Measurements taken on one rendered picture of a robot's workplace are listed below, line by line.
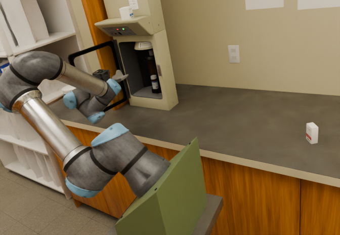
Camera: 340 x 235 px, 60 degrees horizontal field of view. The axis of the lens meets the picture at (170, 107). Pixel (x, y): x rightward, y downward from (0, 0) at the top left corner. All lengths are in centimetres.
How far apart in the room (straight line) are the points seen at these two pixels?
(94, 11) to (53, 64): 78
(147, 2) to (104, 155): 93
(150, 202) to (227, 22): 134
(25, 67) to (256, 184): 105
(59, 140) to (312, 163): 94
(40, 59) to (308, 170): 105
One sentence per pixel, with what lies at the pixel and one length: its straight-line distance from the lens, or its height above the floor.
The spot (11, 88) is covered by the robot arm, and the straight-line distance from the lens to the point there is 113.
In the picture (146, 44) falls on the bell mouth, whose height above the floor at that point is 134.
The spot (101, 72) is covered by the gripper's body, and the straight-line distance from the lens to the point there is 153.
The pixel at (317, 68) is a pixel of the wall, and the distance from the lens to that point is 183.
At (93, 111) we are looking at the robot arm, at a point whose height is 119.
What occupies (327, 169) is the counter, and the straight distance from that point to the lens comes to 127.
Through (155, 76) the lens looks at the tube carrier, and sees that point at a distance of 184.
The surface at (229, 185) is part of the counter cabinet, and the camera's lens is 148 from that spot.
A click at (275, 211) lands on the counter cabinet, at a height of 66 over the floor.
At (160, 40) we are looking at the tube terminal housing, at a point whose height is 136.
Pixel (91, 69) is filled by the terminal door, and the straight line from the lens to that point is 178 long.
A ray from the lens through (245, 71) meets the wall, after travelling 194.
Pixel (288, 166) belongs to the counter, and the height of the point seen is 94.
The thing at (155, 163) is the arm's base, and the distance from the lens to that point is 92.
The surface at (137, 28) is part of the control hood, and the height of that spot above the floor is 146.
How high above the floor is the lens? 171
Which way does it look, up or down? 25 degrees down
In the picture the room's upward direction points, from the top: 11 degrees counter-clockwise
